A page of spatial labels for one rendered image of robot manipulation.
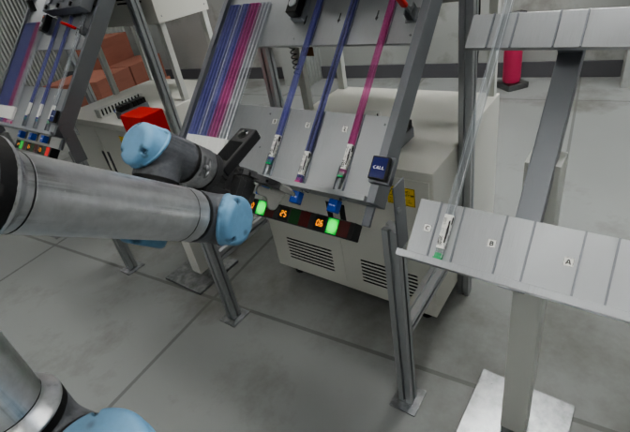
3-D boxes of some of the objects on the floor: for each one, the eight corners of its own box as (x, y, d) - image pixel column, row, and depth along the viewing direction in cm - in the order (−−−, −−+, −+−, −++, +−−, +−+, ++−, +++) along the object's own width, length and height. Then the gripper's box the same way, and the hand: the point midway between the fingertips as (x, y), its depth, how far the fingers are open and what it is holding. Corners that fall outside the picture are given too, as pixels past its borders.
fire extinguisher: (531, 81, 335) (537, 7, 307) (525, 92, 319) (532, 14, 291) (498, 81, 347) (502, 9, 320) (491, 92, 331) (494, 16, 303)
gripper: (166, 187, 85) (235, 209, 101) (230, 204, 75) (295, 226, 91) (179, 145, 86) (246, 174, 102) (245, 157, 75) (307, 187, 92)
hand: (272, 186), depth 97 cm, fingers open, 12 cm apart
